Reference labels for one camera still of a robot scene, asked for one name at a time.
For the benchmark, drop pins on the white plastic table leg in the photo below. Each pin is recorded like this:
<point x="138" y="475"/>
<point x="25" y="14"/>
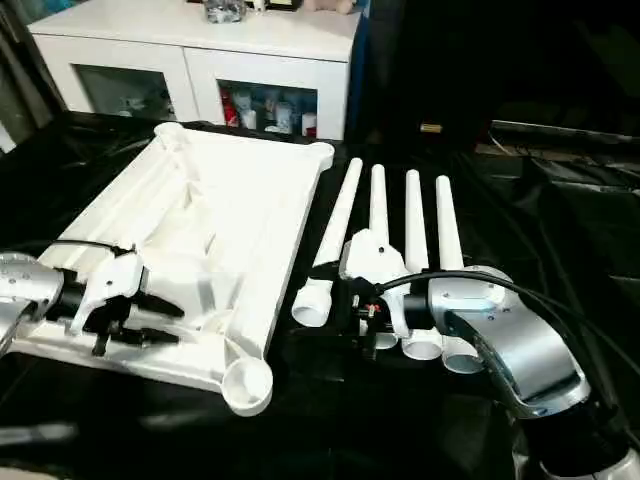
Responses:
<point x="450" y="235"/>
<point x="415" y="225"/>
<point x="377" y="200"/>
<point x="337" y="225"/>

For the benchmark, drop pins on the white plastic table top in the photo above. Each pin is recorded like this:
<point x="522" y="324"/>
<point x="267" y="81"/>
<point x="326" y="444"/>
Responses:
<point x="240" y="210"/>

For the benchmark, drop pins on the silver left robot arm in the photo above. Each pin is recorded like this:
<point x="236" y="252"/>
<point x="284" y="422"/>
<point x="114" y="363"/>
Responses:
<point x="25" y="280"/>

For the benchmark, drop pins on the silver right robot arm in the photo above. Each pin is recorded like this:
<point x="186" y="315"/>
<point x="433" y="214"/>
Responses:
<point x="525" y="340"/>

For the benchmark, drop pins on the black mat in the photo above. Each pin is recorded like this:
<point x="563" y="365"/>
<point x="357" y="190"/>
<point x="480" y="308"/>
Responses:
<point x="350" y="425"/>

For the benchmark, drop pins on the small tan block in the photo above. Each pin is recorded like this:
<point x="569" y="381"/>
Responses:
<point x="430" y="127"/>

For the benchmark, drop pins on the blue upright panel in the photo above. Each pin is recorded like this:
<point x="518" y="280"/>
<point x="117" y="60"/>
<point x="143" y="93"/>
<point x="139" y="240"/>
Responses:
<point x="357" y="75"/>

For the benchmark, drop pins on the white cabinet with glass doors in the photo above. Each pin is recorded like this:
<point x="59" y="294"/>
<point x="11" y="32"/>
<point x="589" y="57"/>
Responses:
<point x="150" y="50"/>

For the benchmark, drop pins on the grey curtain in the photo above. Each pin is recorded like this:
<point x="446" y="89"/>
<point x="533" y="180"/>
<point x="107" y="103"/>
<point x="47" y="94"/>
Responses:
<point x="20" y="75"/>

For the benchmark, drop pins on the long metal rod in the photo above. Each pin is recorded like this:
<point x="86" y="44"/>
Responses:
<point x="550" y="131"/>

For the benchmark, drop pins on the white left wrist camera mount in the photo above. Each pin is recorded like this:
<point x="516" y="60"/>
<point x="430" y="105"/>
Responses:
<point x="115" y="275"/>

